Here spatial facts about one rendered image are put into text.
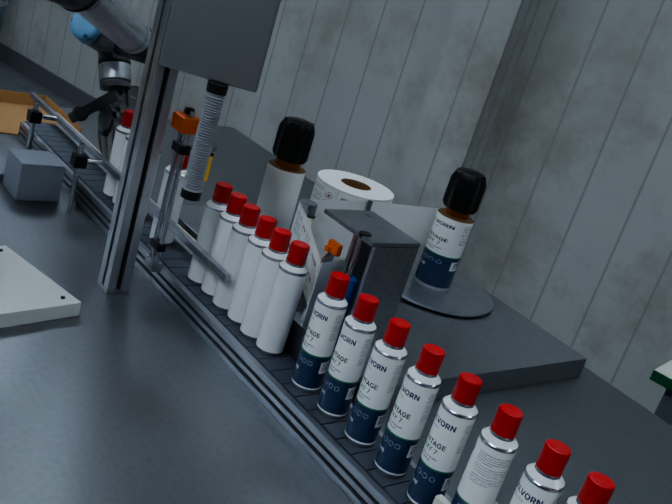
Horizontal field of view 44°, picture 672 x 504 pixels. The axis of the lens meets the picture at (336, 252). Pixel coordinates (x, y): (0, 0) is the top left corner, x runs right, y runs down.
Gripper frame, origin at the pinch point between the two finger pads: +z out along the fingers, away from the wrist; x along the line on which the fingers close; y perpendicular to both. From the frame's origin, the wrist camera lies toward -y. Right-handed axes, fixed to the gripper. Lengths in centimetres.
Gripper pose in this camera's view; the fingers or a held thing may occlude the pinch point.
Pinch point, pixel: (109, 166)
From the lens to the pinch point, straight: 203.4
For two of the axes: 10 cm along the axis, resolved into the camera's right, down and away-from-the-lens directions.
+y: 7.6, 0.0, 6.5
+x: -6.5, 0.7, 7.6
